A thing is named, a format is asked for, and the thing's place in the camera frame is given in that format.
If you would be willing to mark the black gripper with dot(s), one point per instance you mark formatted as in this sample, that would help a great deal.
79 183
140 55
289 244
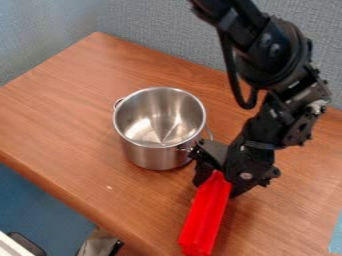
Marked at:
244 164

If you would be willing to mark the red rectangular block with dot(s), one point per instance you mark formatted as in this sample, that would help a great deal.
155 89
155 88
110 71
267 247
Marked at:
203 220

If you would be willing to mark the stainless steel pot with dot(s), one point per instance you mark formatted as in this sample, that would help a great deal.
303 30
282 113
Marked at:
159 122

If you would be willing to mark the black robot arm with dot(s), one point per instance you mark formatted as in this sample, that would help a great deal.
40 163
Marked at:
271 76

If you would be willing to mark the black object bottom left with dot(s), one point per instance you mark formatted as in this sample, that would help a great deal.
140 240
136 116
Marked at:
27 244

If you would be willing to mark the white object bottom left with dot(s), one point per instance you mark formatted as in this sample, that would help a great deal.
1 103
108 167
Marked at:
11 248

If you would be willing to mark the grey table leg bracket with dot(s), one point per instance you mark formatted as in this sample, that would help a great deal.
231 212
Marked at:
100 244

